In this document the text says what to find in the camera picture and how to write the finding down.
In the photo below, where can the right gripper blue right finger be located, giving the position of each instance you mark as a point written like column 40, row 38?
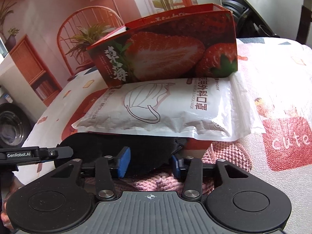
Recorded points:
column 178, row 167

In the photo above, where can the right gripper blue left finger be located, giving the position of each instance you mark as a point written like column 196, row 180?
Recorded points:
column 122, row 161

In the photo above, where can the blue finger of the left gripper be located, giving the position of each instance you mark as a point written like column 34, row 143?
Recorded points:
column 57, row 153

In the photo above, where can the pink knitted cloth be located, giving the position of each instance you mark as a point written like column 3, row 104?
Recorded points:
column 199, row 176

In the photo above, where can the white face mask package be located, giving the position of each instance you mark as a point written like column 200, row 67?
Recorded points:
column 204, row 109

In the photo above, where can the printed room backdrop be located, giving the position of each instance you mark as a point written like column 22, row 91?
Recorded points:
column 42, row 36

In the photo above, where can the person's left hand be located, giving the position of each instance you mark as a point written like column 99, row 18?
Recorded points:
column 9, row 185

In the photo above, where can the red strawberry cardboard box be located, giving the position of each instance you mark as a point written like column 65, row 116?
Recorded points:
column 196, row 41

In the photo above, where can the black exercise bike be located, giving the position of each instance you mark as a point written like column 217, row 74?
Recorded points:
column 284, row 18

